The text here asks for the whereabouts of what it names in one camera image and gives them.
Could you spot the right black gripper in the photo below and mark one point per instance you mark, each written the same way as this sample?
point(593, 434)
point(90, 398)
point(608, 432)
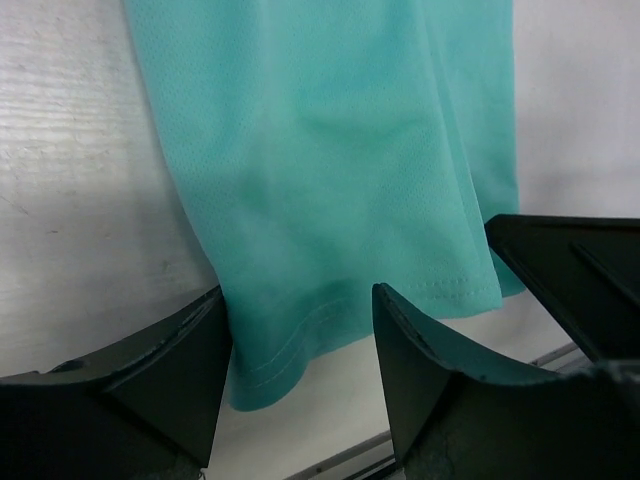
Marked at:
point(584, 271)

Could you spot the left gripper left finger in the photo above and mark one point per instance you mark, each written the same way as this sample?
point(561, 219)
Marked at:
point(150, 400)

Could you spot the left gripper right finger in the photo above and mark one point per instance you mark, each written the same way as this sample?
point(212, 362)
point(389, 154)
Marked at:
point(597, 425)

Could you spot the mint green t shirt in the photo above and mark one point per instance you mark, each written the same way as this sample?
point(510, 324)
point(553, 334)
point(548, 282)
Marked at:
point(321, 147)

